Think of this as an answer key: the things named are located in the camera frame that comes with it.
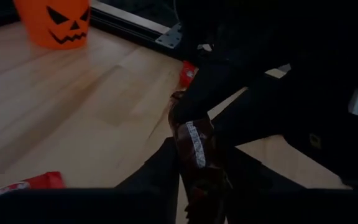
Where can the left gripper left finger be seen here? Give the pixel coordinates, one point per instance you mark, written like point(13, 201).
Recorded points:
point(141, 202)

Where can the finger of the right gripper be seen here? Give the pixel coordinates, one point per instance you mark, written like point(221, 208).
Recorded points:
point(210, 90)
point(259, 115)

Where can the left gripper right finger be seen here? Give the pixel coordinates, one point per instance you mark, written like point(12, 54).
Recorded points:
point(259, 202)

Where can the red KitKat candy bar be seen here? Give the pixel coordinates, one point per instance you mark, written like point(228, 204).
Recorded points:
point(42, 180)
point(187, 73)

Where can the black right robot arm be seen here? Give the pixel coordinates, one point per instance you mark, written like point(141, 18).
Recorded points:
point(259, 25)

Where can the orange halloween bucket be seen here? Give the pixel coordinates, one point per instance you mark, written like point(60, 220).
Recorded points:
point(36, 34)

